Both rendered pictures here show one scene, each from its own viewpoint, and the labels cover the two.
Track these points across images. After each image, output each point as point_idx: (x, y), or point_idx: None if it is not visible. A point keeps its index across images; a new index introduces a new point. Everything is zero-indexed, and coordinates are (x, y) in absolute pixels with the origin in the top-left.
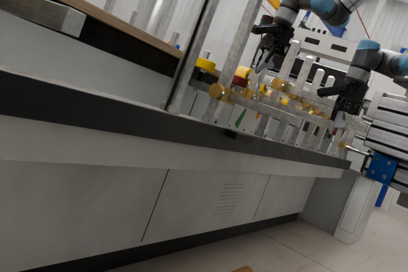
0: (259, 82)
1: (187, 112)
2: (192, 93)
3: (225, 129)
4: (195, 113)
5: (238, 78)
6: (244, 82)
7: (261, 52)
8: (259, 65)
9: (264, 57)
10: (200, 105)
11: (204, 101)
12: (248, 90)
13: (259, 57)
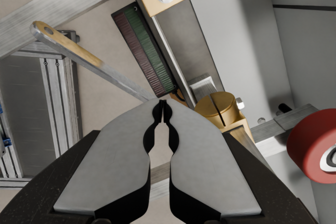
0: (116, 86)
1: None
2: None
3: None
4: (302, 29)
5: (316, 132)
6: (296, 151)
7: (175, 180)
8: (137, 107)
9: (110, 146)
10: (319, 41)
11: (331, 59)
12: (219, 111)
13: (178, 143)
